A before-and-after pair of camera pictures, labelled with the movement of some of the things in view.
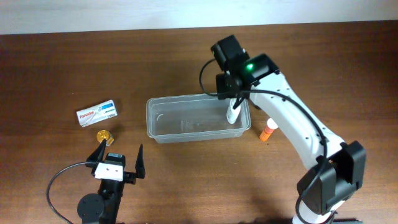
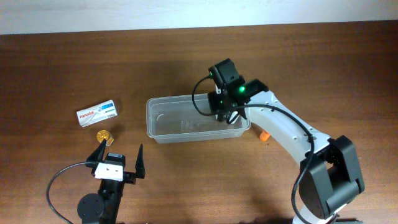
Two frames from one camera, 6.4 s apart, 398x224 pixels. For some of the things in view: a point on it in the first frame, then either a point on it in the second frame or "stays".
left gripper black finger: x=98 y=154 stays
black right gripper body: x=225 y=87 to x=224 y=115
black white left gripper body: x=130 y=178 stays
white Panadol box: x=97 y=113 stays
